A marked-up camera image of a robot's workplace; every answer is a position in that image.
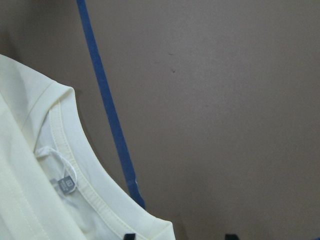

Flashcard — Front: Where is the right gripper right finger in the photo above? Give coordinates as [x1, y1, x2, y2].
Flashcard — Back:
[224, 233, 238, 240]

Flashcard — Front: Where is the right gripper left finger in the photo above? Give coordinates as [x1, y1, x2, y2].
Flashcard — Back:
[124, 233, 136, 240]

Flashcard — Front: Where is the cream long-sleeve cat shirt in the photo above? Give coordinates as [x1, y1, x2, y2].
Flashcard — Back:
[0, 55, 175, 240]

